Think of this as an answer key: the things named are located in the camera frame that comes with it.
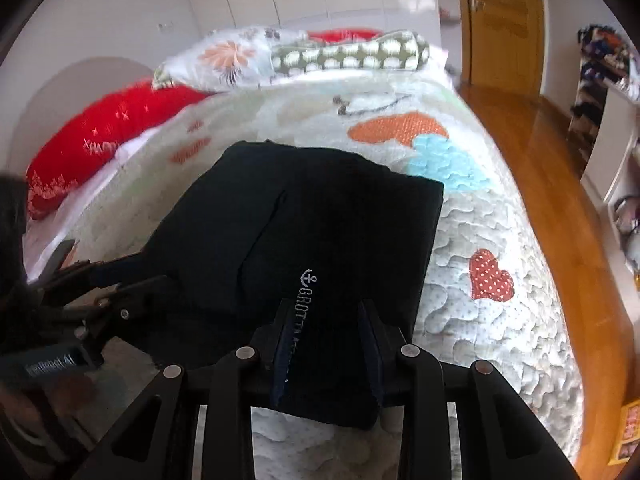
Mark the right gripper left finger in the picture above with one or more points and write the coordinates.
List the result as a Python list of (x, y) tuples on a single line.
[(188, 420)]

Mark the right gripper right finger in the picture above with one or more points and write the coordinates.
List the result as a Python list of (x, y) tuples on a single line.
[(499, 435)]

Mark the black pants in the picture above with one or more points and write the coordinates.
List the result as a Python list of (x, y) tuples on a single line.
[(322, 239)]

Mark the person left hand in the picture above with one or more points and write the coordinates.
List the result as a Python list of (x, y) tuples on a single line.
[(43, 418)]

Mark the white bed sheet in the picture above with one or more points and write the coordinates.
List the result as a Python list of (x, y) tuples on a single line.
[(42, 237)]

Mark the yellow printed box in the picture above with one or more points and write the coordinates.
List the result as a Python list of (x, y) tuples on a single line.
[(628, 434)]

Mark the heart patterned quilt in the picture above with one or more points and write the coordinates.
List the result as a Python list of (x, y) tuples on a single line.
[(488, 292)]

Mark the red long pillow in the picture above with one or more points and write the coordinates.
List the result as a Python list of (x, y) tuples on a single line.
[(91, 138)]

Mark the beige round headboard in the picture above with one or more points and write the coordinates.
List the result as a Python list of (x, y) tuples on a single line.
[(62, 97)]

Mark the white shelf cabinet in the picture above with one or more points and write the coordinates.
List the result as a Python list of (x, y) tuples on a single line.
[(611, 180)]

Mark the white floral pillow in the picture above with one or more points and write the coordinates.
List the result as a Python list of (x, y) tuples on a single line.
[(227, 58)]

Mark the shoe rack with shoes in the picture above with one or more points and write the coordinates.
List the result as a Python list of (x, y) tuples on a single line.
[(604, 56)]

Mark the green white bolster pillow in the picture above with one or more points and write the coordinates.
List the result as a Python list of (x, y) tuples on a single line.
[(400, 50)]

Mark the wooden door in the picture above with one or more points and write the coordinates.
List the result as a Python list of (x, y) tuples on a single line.
[(505, 40)]

